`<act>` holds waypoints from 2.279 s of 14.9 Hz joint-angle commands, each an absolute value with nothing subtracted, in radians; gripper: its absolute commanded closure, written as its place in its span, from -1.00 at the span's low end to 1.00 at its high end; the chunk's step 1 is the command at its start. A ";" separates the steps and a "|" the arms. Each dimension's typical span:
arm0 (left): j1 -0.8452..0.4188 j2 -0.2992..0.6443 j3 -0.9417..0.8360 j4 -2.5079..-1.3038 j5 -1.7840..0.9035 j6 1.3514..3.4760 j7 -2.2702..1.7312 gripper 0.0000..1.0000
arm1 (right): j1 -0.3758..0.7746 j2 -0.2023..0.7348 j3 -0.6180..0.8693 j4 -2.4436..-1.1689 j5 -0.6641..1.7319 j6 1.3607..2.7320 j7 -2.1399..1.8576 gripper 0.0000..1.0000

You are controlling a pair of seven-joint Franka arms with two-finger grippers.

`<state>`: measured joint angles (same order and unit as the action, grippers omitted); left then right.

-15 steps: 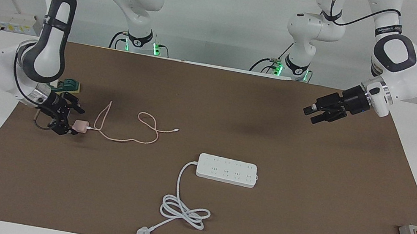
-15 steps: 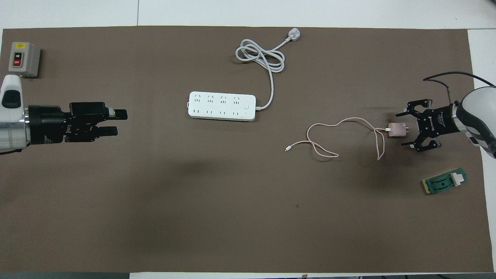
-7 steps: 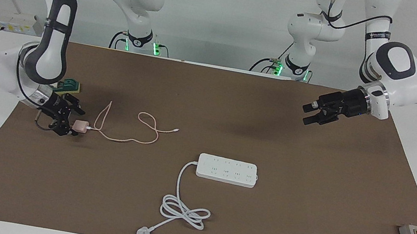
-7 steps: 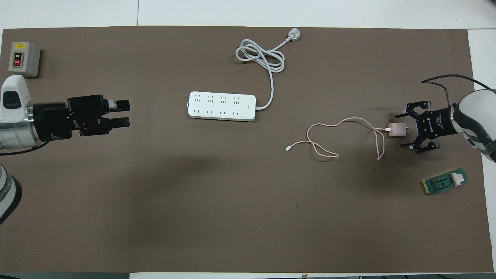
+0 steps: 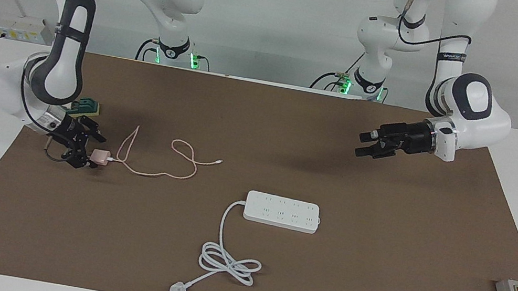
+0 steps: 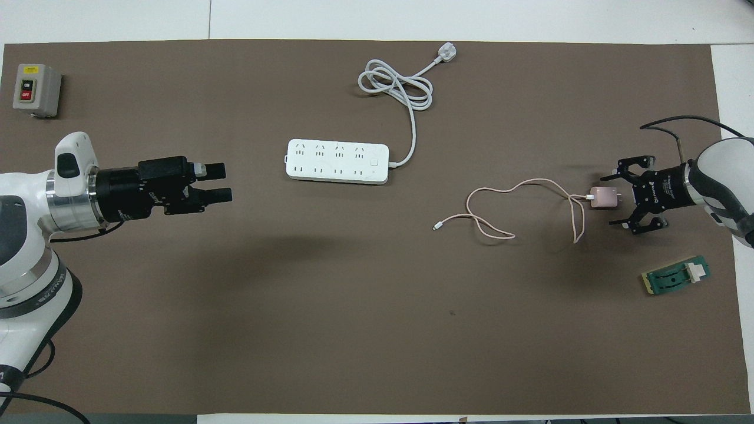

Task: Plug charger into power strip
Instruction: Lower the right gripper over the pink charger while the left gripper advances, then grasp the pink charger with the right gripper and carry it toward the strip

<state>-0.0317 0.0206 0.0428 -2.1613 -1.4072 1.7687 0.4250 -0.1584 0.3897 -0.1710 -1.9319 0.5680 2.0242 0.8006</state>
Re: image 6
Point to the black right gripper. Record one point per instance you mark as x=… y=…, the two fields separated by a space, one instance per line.
x=662 y=188

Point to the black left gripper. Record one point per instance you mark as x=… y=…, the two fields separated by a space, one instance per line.
x=147 y=188

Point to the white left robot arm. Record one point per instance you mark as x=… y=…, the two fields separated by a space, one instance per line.
x=23 y=265

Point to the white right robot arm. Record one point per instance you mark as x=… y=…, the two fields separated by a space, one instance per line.
x=724 y=176

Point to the white power strip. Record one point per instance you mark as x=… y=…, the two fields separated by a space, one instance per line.
x=336 y=162

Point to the brown table mat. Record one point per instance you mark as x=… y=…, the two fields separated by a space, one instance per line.
x=377 y=330

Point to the green knife switch block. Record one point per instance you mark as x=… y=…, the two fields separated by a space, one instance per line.
x=674 y=277

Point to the grey on-off switch box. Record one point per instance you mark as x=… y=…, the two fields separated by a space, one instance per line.
x=36 y=89

